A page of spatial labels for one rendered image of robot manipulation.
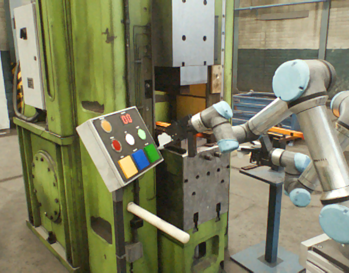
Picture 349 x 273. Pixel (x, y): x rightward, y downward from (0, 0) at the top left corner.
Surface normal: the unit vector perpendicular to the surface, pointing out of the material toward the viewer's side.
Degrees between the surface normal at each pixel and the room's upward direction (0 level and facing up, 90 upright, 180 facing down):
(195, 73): 90
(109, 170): 90
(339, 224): 96
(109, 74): 89
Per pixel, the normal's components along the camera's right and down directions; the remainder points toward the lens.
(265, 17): -0.73, 0.18
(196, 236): 0.65, 0.18
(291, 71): -0.84, 0.03
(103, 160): -0.40, 0.24
